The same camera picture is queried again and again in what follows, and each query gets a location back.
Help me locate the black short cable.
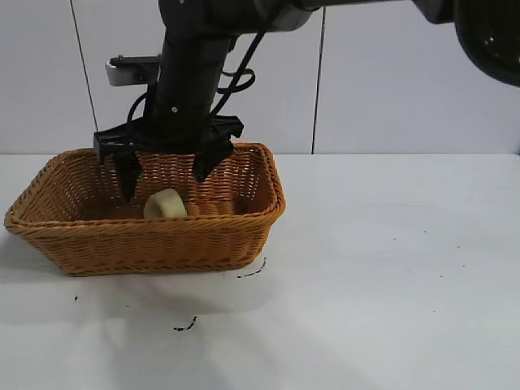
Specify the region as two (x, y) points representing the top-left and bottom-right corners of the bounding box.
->
(126, 90), (152, 132)

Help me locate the pale yellow round pastry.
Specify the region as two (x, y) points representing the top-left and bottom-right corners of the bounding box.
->
(143, 188), (189, 219)

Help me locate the black looped cable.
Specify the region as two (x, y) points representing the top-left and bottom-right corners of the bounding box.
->
(210, 29), (270, 119)

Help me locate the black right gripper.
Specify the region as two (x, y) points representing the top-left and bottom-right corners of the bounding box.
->
(93, 37), (245, 201)

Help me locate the white grey wrist camera box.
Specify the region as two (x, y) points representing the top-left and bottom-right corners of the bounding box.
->
(106, 54), (162, 87)

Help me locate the brown woven wicker basket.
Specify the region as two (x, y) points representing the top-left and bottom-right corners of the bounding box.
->
(4, 142), (287, 278)

